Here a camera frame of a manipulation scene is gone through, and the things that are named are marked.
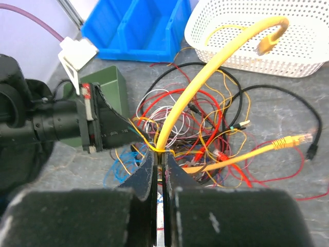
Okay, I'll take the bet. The yellow thin wire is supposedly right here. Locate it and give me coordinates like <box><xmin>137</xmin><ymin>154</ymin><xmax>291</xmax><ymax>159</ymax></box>
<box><xmin>114</xmin><ymin>46</ymin><xmax>251</xmax><ymax>190</ymax></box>

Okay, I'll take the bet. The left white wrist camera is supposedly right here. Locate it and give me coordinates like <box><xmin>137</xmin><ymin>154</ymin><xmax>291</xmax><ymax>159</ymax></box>
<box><xmin>58</xmin><ymin>37</ymin><xmax>99</xmax><ymax>95</ymax></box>

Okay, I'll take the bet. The yellow ethernet cable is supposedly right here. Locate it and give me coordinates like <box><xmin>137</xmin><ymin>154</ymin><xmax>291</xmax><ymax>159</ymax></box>
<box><xmin>155</xmin><ymin>15</ymin><xmax>314</xmax><ymax>173</ymax></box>
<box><xmin>204</xmin><ymin>24</ymin><xmax>247</xmax><ymax>47</ymax></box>

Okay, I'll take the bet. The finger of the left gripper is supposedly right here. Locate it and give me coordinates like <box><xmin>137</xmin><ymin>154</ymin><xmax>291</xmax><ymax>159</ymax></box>
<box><xmin>95</xmin><ymin>84</ymin><xmax>149</xmax><ymax>149</ymax></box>

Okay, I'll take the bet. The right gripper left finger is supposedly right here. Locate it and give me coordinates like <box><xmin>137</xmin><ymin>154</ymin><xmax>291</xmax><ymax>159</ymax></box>
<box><xmin>118</xmin><ymin>151</ymin><xmax>157</xmax><ymax>201</ymax></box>

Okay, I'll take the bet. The green plastic tray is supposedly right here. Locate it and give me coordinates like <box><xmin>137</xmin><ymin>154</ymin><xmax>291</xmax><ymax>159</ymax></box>
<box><xmin>63</xmin><ymin>65</ymin><xmax>130</xmax><ymax>147</ymax></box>

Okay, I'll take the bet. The black usb cable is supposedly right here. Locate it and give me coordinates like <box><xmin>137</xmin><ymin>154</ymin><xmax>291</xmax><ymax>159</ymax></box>
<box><xmin>142</xmin><ymin>61</ymin><xmax>323</xmax><ymax>162</ymax></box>

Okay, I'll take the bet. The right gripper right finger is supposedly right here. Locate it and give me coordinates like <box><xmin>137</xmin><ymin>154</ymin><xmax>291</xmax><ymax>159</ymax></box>
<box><xmin>161</xmin><ymin>152</ymin><xmax>198</xmax><ymax>192</ymax></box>

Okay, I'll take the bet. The blue thin wire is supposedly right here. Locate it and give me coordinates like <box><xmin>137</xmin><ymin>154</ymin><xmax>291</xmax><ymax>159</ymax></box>
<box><xmin>102</xmin><ymin>146</ymin><xmax>147</xmax><ymax>188</ymax></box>

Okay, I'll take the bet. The white perforated plastic basket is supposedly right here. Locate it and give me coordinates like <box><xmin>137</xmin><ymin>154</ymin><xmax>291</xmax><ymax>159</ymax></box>
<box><xmin>185</xmin><ymin>0</ymin><xmax>328</xmax><ymax>78</ymax></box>

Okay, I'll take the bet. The red thin wire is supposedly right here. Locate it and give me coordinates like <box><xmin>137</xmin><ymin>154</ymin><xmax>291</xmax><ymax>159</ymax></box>
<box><xmin>149</xmin><ymin>63</ymin><xmax>329</xmax><ymax>201</ymax></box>

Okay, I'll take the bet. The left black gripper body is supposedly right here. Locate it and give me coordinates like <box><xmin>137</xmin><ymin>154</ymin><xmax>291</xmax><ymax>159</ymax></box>
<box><xmin>25</xmin><ymin>82</ymin><xmax>103</xmax><ymax>153</ymax></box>

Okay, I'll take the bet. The white thin wire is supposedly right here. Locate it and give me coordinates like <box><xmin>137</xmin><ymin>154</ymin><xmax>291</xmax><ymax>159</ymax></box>
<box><xmin>138</xmin><ymin>89</ymin><xmax>192</xmax><ymax>145</ymax></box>

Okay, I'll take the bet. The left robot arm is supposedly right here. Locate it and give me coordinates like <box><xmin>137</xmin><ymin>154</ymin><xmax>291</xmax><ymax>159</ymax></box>
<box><xmin>1</xmin><ymin>55</ymin><xmax>145</xmax><ymax>195</ymax></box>

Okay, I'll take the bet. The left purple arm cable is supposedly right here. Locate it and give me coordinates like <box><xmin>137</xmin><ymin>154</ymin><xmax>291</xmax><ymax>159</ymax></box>
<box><xmin>0</xmin><ymin>3</ymin><xmax>65</xmax><ymax>42</ymax></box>

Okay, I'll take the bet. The red ethernet cable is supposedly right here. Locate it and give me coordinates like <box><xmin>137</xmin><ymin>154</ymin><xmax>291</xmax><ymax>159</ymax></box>
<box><xmin>140</xmin><ymin>89</ymin><xmax>252</xmax><ymax>188</ymax></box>

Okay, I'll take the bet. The blue divided plastic bin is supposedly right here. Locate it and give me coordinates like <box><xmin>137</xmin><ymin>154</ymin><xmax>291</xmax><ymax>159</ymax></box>
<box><xmin>81</xmin><ymin>0</ymin><xmax>191</xmax><ymax>63</ymax></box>

